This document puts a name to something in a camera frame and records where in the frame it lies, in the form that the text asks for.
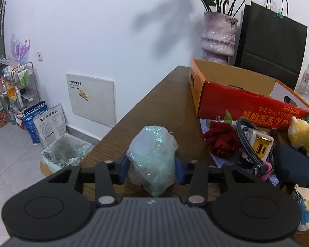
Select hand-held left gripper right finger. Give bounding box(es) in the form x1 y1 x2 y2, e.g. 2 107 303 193
174 152 256 207

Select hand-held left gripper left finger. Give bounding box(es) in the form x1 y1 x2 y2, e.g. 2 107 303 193
48 157 130 207

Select clear plastic bag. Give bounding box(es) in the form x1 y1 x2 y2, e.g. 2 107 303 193
126 126 179 196

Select red artificial rose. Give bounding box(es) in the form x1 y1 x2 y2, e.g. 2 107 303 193
200 109 241 158

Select white yellow charger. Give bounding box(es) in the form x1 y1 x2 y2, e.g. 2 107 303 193
241 127 274 161

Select red cardboard box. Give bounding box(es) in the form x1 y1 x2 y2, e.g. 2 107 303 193
188 58 309 130

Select dark blue soft case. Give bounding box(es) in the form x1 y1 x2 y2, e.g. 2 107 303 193
273 143 309 189

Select yellow white plush toy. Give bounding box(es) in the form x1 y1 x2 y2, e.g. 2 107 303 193
288 116 309 157

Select brown wooden desktop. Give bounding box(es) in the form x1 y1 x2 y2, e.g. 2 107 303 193
40 65 309 247

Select trash bin with plastic liner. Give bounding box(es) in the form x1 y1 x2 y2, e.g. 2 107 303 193
40 132 93 173

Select white printed food bag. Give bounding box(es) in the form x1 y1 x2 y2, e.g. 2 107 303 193
33 103 67 147

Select blue printed food bag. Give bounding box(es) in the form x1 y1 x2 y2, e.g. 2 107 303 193
22 100 48 146

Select white blue snack packet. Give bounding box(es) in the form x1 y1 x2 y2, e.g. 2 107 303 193
291 184 309 232

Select mottled purple ceramic vase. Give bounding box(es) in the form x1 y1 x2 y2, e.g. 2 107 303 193
201 12 239 65

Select black paper shopping bag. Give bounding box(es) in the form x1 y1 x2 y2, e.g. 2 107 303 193
234 0 308 90

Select translucent purple hangers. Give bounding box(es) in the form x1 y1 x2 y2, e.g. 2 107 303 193
10 33 31 65

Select purple drawstring cloth pouch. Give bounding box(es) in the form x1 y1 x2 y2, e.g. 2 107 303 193
199 118 279 186

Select black braided cable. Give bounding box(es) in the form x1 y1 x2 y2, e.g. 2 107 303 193
235 118 263 165

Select white wall panel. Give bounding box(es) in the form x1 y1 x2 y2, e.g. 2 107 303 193
66 73 116 128

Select wire storage rack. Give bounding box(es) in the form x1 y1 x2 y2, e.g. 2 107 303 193
2 62 40 119

